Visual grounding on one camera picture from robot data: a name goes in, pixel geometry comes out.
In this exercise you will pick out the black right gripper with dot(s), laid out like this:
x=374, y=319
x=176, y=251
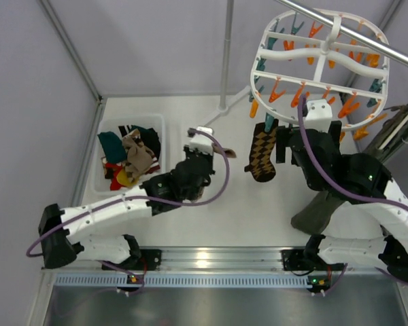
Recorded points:
x=293, y=136

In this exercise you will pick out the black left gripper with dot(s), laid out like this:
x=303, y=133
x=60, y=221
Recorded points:
x=198, y=159

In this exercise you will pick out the tan maroon striped sock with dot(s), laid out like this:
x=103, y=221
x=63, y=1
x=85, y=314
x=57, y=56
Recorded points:
x=147, y=164

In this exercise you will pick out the orange brown argyle sock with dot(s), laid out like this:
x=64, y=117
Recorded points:
x=259, y=161

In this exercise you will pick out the beige brown argyle sock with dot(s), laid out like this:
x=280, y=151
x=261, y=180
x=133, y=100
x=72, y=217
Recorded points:
x=133, y=144

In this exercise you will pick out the dark teal sock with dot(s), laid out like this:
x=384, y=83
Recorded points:
x=112, y=147

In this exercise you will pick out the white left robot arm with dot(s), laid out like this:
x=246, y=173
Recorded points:
x=103, y=232

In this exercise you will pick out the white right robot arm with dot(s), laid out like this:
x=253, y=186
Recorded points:
x=359, y=179

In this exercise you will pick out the black socks pile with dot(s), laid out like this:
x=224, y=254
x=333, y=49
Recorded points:
x=148, y=135

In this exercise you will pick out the white oval clip hanger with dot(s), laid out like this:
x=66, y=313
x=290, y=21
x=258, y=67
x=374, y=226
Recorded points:
x=301, y=56

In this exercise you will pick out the white drying rack stand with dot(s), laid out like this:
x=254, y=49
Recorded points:
x=225, y=104

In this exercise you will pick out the yellow red sock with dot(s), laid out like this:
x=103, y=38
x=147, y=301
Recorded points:
x=120, y=180

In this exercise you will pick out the red white sock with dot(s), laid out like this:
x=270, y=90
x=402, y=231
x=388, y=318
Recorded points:
x=110, y=170

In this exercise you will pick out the white plastic laundry basket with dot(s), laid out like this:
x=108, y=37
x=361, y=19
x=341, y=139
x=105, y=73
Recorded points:
x=100, y=185

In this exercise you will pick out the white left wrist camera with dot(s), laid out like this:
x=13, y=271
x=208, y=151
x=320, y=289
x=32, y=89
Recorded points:
x=199, y=141

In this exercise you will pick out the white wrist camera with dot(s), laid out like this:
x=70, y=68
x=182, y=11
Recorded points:
x=317, y=115
x=199, y=141

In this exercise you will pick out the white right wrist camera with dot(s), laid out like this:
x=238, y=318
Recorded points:
x=317, y=115

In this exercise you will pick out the dark green drawstring shorts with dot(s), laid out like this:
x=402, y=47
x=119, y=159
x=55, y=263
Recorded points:
x=316, y=216

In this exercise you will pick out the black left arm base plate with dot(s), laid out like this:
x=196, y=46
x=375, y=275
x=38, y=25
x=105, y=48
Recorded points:
x=145, y=259

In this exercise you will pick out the aluminium mounting rail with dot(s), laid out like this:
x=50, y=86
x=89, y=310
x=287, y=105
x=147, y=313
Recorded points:
x=208, y=258

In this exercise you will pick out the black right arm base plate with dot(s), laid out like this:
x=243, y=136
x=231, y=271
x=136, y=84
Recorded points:
x=295, y=260

